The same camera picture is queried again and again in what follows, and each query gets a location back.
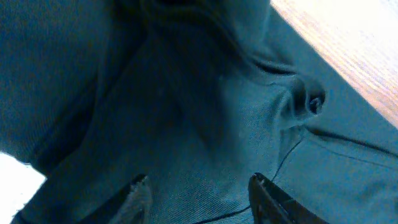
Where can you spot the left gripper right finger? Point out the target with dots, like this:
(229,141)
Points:
(271,205)

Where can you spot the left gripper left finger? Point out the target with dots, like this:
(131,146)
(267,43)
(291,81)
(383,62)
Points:
(129,206)

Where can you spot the black t-shirt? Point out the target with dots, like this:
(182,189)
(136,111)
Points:
(198,96)

